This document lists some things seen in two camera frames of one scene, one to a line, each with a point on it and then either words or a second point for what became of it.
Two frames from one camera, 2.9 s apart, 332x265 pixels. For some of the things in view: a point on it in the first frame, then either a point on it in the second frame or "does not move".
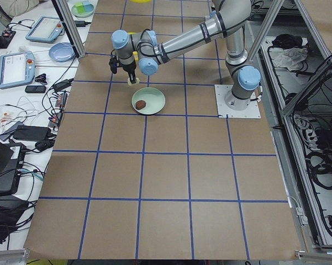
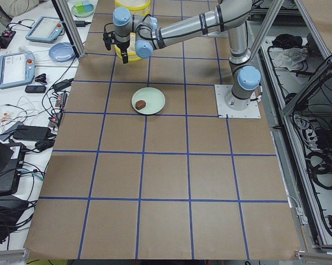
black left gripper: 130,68 -> 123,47
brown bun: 140,104 does not move
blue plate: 62,52 does not move
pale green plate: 154,99 does not move
